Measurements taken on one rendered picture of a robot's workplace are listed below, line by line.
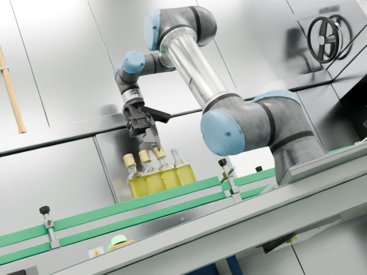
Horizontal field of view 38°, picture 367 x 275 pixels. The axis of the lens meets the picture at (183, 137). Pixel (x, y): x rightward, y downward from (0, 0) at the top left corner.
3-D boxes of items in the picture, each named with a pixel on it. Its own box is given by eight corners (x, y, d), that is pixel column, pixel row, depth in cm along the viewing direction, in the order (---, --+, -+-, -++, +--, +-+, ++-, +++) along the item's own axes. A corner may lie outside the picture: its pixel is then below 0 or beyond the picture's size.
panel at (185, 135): (321, 162, 227) (288, 95, 239) (324, 159, 225) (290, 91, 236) (122, 220, 192) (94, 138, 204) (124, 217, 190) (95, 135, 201)
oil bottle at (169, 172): (190, 220, 186) (169, 166, 193) (195, 215, 181) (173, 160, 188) (176, 225, 184) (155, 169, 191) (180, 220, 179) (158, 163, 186)
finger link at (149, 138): (147, 154, 188) (137, 133, 192) (162, 150, 190) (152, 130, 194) (148, 149, 185) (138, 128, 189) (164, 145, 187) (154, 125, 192)
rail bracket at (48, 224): (63, 249, 154) (50, 207, 158) (64, 242, 148) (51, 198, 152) (48, 253, 152) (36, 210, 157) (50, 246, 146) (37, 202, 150)
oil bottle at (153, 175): (175, 225, 184) (154, 169, 191) (179, 220, 179) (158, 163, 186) (160, 229, 182) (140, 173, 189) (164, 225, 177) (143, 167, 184)
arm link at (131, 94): (138, 96, 204) (142, 85, 197) (142, 107, 202) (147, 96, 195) (119, 100, 201) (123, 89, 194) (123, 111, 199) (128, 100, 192)
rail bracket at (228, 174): (228, 203, 185) (215, 171, 190) (246, 185, 171) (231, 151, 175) (221, 205, 184) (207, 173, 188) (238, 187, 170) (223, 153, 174)
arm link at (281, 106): (322, 126, 133) (300, 81, 137) (277, 137, 127) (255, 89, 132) (299, 147, 143) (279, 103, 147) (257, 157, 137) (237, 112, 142)
